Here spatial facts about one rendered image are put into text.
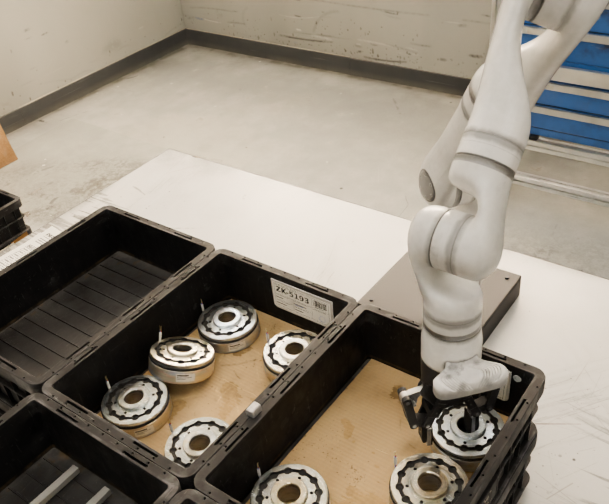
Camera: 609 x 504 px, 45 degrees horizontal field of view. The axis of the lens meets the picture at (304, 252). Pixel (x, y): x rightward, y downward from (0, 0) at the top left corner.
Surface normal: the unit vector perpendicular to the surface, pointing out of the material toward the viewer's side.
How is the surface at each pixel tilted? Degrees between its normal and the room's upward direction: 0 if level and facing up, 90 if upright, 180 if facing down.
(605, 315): 0
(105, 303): 0
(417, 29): 90
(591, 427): 0
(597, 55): 90
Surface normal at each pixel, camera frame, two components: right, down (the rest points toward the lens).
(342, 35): -0.58, 0.52
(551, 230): -0.09, -0.81
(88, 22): 0.81, 0.29
